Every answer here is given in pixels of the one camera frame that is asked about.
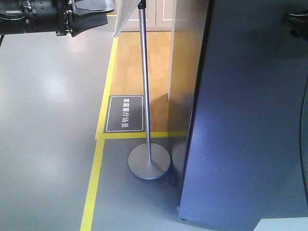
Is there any silver sign stand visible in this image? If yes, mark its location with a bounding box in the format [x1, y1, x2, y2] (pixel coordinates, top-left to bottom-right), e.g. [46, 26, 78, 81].
[115, 0, 171, 180]

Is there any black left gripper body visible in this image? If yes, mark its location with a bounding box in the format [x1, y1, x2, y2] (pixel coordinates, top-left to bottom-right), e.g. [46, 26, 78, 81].
[56, 0, 115, 37]

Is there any dark grey refrigerator body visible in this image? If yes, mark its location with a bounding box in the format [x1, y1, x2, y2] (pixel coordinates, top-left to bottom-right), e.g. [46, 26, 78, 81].
[179, 0, 308, 231]

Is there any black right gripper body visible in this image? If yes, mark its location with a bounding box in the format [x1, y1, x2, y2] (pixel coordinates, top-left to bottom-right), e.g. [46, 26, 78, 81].
[281, 9, 308, 40]

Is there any white double door wardrobe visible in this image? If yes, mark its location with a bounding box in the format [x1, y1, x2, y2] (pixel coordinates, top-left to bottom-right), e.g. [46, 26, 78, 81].
[123, 0, 174, 32]

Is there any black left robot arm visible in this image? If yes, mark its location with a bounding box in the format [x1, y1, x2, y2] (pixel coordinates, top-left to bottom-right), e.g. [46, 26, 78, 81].
[0, 0, 114, 37]

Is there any black floor sign sticker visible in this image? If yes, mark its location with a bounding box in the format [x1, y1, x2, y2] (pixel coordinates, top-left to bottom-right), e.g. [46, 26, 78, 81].
[105, 95, 144, 133]

